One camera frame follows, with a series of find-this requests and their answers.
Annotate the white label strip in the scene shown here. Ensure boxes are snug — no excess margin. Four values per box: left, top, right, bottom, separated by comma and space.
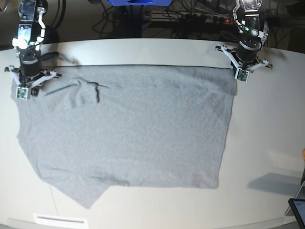
33, 213, 89, 229

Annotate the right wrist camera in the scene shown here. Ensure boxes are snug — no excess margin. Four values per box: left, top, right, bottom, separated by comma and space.
15, 86, 31, 100

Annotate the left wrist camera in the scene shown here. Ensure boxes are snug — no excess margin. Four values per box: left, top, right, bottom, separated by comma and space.
234, 68, 250, 83

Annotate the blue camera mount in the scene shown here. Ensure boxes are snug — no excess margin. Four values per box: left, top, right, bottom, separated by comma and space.
107, 0, 172, 6

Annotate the grey T-shirt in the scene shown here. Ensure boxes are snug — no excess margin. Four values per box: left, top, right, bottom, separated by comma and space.
15, 66, 236, 208

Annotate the black power strip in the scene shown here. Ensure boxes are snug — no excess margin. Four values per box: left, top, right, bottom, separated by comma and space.
150, 11, 232, 25

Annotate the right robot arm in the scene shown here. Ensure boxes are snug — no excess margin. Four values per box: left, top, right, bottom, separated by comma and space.
4, 0, 61, 95

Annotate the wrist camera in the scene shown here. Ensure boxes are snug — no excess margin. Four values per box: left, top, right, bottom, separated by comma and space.
234, 68, 250, 83
15, 86, 31, 100

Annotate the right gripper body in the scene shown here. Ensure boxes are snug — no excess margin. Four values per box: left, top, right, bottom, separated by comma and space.
4, 58, 62, 88

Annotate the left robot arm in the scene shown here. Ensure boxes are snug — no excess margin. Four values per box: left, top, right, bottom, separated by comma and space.
102, 0, 272, 82

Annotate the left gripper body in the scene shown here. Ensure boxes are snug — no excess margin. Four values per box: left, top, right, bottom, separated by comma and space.
215, 40, 273, 72

